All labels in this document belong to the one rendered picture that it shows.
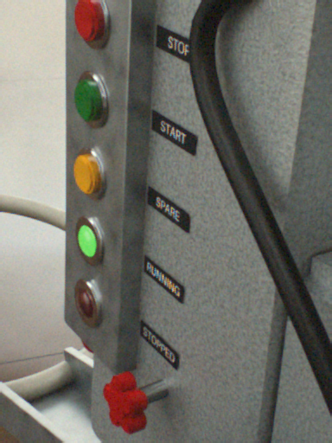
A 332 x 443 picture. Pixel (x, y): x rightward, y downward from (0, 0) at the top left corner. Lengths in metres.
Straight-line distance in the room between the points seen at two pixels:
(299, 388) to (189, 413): 0.11
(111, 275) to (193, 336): 0.08
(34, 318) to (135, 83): 2.37
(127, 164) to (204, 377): 0.14
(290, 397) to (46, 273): 2.62
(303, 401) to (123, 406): 0.13
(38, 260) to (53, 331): 0.45
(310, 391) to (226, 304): 0.07
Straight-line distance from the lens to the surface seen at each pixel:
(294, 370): 0.51
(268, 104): 0.46
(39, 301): 2.97
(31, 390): 1.14
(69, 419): 1.09
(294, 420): 0.53
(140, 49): 0.54
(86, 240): 0.61
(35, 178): 3.80
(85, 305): 0.64
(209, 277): 0.54
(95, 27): 0.55
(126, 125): 0.55
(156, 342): 0.61
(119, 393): 0.60
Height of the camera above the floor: 1.60
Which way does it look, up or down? 27 degrees down
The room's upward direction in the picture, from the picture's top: 4 degrees clockwise
